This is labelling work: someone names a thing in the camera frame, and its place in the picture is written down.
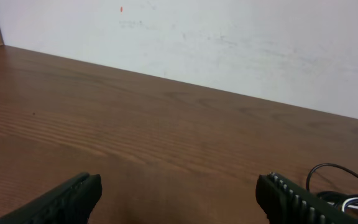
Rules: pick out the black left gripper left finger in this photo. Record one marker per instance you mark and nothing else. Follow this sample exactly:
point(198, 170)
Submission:
point(69, 203)

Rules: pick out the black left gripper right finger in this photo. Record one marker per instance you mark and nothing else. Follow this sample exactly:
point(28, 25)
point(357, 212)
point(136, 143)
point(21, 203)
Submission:
point(285, 202)

